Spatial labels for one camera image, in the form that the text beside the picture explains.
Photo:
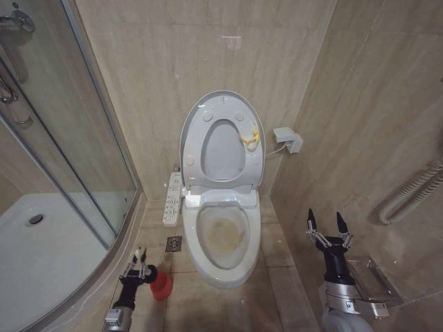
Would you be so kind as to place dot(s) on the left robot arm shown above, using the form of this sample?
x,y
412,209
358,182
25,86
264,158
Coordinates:
x,y
117,320

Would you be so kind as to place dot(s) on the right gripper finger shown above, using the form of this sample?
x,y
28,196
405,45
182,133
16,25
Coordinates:
x,y
312,221
342,224

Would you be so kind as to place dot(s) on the grey wall socket box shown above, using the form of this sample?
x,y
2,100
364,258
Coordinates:
x,y
287,136

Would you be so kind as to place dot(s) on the clear acrylic paper holder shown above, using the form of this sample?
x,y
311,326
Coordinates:
x,y
373,280

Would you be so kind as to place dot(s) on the white bidet control panel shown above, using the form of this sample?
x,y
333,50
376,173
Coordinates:
x,y
172,204

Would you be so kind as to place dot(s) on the round shower drain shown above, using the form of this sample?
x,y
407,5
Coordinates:
x,y
35,219

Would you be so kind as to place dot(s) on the glass shower enclosure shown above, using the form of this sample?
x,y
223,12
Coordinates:
x,y
86,114

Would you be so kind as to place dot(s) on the white toilet seat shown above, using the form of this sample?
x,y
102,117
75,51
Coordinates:
x,y
194,145

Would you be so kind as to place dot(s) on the white toilet bowl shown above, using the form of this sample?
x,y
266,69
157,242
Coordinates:
x,y
194,249

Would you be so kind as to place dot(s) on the red brush holder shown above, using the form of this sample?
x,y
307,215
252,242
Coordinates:
x,y
162,287

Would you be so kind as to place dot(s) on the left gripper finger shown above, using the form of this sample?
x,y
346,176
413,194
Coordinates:
x,y
142,266
130,266

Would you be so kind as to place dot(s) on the chrome shower rack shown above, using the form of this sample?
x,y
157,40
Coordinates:
x,y
14,93

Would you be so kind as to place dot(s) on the metal floor drain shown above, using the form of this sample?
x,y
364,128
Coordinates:
x,y
174,243

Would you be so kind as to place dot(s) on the white toilet lid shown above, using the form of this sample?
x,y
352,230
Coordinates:
x,y
221,148

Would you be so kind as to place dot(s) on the white shower tray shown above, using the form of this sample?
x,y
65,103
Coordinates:
x,y
45,269

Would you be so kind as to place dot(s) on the chrome shower mixer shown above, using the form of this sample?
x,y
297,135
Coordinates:
x,y
17,17

